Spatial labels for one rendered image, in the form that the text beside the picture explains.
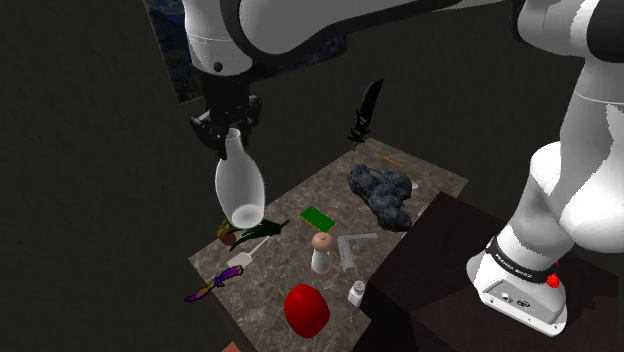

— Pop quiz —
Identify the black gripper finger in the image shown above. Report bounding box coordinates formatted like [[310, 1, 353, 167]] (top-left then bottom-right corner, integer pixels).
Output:
[[189, 110, 230, 162], [238, 95, 263, 149]]

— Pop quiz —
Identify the white glass bottle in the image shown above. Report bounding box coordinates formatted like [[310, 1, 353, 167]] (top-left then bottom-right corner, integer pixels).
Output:
[[214, 127, 267, 230]]

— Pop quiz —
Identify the marble top table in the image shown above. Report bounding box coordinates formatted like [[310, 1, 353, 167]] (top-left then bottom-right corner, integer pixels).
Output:
[[187, 137, 470, 352]]

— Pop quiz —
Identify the brown fruit with yellow leaves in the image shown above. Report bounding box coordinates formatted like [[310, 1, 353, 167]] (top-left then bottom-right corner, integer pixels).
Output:
[[216, 218, 241, 247]]

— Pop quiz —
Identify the dark green leaf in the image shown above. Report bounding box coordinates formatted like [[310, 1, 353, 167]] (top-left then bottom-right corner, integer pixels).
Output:
[[228, 218, 291, 253]]

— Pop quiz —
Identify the black knife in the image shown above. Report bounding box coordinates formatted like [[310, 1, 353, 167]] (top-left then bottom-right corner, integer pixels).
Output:
[[346, 78, 386, 153]]

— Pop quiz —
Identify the green sponge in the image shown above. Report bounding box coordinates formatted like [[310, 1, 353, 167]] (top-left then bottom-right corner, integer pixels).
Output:
[[298, 205, 337, 234]]

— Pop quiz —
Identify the white spatula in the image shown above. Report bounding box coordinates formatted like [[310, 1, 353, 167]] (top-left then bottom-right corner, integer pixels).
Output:
[[225, 235, 272, 269]]

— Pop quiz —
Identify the orange pencil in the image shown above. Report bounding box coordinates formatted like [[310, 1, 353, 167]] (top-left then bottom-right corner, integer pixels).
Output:
[[374, 152, 406, 169]]

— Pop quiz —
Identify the purple and yellow knife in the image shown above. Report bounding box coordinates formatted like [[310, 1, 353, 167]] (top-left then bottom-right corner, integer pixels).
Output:
[[183, 264, 245, 304]]

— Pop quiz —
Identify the wooden and white pepper mill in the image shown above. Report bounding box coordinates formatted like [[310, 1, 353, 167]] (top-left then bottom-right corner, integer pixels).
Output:
[[309, 231, 336, 281]]

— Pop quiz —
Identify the grey set square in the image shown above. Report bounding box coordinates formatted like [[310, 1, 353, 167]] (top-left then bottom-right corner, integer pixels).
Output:
[[334, 232, 379, 274]]

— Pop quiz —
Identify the red apple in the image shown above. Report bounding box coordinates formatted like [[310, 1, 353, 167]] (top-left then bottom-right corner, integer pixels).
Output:
[[283, 283, 332, 340]]

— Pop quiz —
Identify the white salt shaker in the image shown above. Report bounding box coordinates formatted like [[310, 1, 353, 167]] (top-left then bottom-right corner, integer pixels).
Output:
[[346, 279, 367, 309]]

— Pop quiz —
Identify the dark robot stand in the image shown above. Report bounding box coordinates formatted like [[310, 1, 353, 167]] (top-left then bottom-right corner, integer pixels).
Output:
[[357, 190, 624, 352]]

